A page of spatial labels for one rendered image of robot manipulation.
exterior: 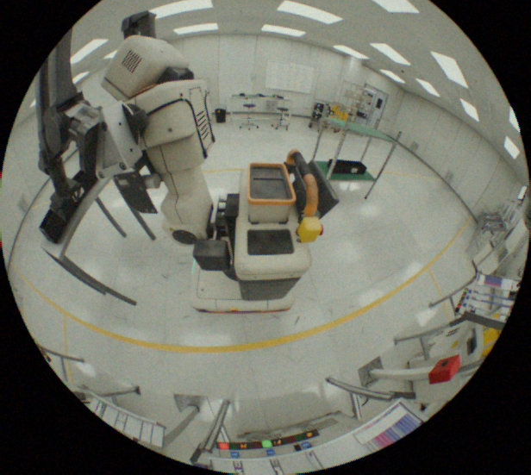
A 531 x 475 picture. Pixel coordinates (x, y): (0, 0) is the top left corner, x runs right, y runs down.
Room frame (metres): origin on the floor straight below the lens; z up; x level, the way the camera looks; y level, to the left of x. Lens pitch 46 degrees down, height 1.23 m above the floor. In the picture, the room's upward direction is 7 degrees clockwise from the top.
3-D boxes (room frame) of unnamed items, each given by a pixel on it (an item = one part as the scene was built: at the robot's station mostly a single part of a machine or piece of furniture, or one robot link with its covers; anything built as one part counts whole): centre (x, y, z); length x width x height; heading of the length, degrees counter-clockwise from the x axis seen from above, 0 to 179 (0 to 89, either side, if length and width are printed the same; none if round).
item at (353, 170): (1.77, -1.01, 0.41); 0.57 x 0.17 x 0.11; 106
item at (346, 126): (1.77, -1.01, 0.55); 0.91 x 0.46 x 1.10; 106
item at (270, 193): (0.44, 0.00, 0.87); 0.23 x 0.15 x 0.11; 9
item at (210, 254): (0.34, 0.27, 0.68); 0.28 x 0.27 x 0.25; 9
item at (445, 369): (-0.44, -0.98, 0.39); 0.24 x 0.24 x 0.78; 16
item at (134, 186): (0.38, 0.40, 0.99); 0.28 x 0.16 x 0.22; 9
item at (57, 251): (0.24, 1.22, 0.40); 0.70 x 0.45 x 0.80; 9
